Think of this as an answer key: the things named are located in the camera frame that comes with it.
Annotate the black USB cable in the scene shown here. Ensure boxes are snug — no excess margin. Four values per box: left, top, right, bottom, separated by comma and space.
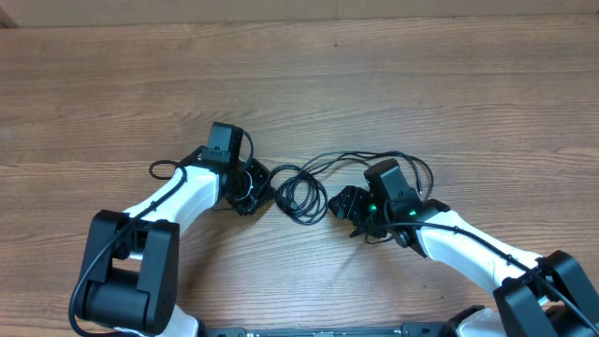
269, 150, 435, 227

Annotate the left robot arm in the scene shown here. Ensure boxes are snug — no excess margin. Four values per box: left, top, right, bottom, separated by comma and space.
67, 123, 272, 336

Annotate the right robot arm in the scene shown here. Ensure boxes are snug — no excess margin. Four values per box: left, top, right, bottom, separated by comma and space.
328, 159, 598, 336

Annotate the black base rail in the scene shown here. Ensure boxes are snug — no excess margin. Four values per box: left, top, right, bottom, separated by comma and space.
197, 305, 484, 337

